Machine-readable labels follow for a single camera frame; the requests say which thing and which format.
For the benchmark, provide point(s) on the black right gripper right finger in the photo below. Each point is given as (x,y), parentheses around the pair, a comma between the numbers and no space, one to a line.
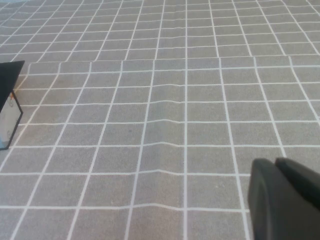
(302,180)

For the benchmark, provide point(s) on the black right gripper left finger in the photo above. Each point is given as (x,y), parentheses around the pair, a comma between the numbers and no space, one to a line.
(275,207)

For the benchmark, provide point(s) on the grey white-checked tablecloth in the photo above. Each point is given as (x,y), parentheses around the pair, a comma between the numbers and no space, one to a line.
(160,125)

